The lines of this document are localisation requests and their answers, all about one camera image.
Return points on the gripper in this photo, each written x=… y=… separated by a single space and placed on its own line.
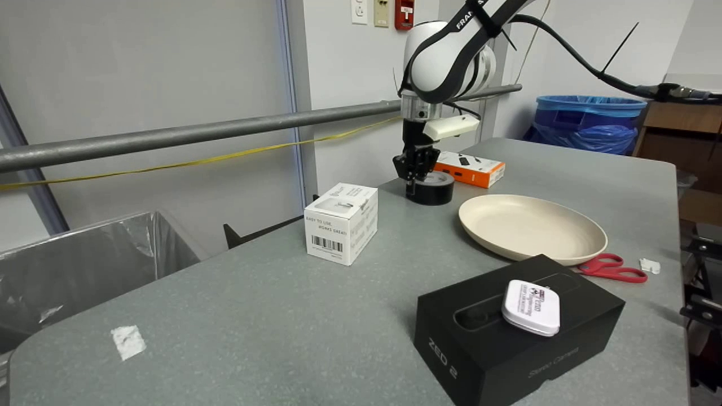
x=414 y=135

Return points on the black tape roll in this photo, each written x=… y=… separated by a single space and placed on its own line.
x=437 y=190

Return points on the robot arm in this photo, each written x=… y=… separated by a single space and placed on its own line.
x=437 y=56

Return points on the white plate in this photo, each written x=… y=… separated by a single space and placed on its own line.
x=530 y=228

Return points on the white tape patch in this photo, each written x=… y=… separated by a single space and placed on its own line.
x=128 y=341

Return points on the orange box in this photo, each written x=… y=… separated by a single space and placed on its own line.
x=474 y=169

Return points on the white cardboard box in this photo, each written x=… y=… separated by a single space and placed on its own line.
x=338 y=225

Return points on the red fire alarm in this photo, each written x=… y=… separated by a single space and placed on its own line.
x=404 y=14

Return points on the blue bin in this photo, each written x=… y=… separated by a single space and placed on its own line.
x=586 y=127

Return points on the white flat tin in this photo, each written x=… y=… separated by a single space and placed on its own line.
x=530 y=307

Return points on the red scissors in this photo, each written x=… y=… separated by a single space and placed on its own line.
x=609 y=270

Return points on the small white plastic piece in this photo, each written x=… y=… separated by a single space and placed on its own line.
x=650 y=265

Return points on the grey metal bar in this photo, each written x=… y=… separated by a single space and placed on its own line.
x=169 y=135

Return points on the wooden cabinet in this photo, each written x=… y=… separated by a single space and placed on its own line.
x=685 y=135

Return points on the black stand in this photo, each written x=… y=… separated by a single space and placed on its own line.
x=702 y=304

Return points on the bin with clear liner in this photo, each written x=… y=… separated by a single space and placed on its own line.
x=84 y=265

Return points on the grey slanted pole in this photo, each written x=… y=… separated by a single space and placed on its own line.
x=39 y=197

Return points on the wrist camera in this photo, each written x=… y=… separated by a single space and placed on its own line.
x=451 y=127

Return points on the beige switch plate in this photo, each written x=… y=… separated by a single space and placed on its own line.
x=381 y=12

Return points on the white wall socket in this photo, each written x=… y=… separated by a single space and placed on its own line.
x=359 y=11

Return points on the black camera box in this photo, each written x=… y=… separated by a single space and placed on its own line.
x=485 y=355

